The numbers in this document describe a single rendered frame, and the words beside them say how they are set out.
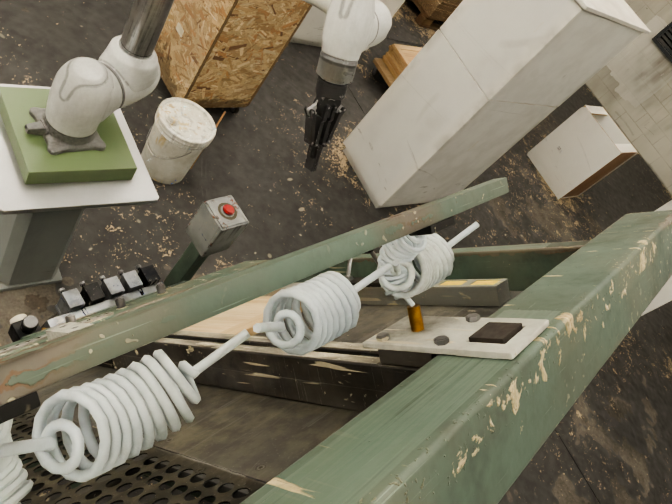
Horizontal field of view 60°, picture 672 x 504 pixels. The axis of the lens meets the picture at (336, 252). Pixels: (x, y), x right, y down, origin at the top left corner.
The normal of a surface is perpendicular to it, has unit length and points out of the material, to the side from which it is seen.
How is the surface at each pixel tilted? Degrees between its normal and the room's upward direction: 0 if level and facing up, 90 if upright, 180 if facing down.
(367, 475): 60
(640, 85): 90
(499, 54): 90
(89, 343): 30
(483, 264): 90
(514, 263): 90
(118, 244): 0
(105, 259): 0
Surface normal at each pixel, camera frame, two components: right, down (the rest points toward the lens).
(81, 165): 0.53, -0.52
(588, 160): -0.71, 0.13
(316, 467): -0.20, -0.97
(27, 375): 0.74, -0.05
